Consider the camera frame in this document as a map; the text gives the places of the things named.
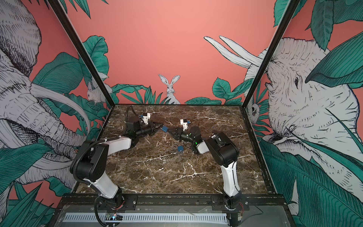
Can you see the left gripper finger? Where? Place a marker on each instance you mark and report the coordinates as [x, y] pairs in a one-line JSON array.
[[158, 125], [154, 131]]

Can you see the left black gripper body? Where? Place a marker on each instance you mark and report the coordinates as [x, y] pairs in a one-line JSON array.
[[145, 130]]

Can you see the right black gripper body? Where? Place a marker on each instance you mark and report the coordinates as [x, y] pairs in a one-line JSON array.
[[187, 137]]

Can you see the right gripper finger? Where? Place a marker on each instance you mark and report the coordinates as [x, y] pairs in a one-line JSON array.
[[174, 130], [175, 135]]

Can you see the blue padlock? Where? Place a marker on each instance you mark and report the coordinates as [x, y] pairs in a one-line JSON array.
[[165, 129], [180, 149]]

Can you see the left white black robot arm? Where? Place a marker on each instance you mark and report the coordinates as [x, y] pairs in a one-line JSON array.
[[89, 165]]

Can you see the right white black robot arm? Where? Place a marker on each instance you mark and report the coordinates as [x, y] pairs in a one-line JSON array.
[[224, 152]]

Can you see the small green circuit board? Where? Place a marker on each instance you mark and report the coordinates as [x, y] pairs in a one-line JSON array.
[[114, 217]]

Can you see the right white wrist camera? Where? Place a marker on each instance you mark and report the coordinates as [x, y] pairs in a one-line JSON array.
[[185, 124]]

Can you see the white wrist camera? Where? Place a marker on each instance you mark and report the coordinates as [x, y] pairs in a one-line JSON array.
[[185, 124], [145, 117]]

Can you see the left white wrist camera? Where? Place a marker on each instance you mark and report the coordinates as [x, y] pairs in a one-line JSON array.
[[145, 117]]

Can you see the left black frame post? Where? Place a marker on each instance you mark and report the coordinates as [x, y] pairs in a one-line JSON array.
[[74, 37]]

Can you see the black frame post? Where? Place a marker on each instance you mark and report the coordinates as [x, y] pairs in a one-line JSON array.
[[289, 12], [74, 37]]

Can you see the right black frame post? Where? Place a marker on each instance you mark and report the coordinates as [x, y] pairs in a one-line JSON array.
[[289, 12]]

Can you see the black front mounting rail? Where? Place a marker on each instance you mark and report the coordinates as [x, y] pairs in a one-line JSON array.
[[215, 201]]

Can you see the white perforated cable tray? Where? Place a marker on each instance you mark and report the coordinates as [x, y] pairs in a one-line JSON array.
[[214, 218]]

